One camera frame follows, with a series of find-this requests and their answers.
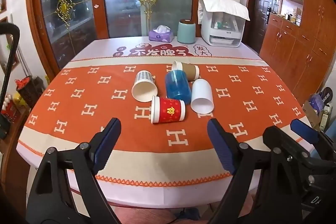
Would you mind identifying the dark entrance door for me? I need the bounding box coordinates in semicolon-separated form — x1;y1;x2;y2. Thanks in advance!
243;0;273;53

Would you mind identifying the red paper cup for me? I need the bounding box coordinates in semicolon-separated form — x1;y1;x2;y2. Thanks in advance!
150;96;186;124

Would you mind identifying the cardboard box with items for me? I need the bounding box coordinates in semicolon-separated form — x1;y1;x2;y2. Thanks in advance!
302;87;333;132

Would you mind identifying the brown paper cup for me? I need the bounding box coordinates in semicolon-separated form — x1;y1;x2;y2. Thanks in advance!
172;61;200;81

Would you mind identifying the wooden cabinet with shelves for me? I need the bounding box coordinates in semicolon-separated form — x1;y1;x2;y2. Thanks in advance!
260;0;335;103

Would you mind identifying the white countertop appliance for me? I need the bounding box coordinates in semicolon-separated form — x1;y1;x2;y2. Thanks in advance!
201;11;245;48

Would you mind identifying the white cloth cover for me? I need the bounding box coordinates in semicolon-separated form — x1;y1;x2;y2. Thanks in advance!
198;0;250;24

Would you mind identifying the black bucket with red items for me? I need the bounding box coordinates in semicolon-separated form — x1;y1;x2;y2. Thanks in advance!
15;75;44;109

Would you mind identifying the orange H-pattern tablecloth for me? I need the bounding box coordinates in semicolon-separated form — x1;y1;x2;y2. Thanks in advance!
17;37;312;208

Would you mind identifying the teal canister with lid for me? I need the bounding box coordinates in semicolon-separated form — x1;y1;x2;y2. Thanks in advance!
177;19;196;44

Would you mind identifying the purple tissue box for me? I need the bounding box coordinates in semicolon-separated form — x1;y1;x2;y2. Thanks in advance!
148;25;174;43

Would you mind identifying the blue plastic cup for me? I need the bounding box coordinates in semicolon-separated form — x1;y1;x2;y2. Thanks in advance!
165;70;191;105

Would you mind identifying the white plastic cup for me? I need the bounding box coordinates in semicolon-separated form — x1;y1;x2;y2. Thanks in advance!
190;79;214;114

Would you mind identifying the white patterned paper cup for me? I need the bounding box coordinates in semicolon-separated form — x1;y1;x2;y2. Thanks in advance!
131;70;158;102

